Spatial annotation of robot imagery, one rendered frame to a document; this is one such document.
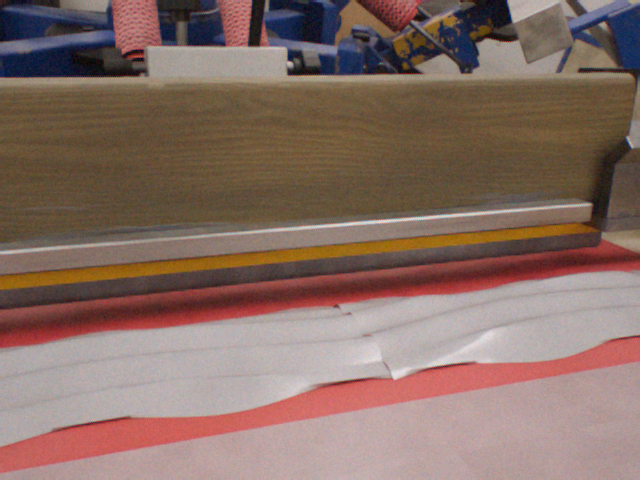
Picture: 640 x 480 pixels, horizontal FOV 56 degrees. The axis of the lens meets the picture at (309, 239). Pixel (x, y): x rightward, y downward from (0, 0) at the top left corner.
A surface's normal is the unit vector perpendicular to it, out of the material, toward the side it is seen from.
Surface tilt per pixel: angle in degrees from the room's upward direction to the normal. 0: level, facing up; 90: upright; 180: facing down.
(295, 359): 19
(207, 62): 75
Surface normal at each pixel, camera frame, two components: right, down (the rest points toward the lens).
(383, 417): 0.00, -0.96
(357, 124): 0.29, 0.28
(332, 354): 0.11, -0.65
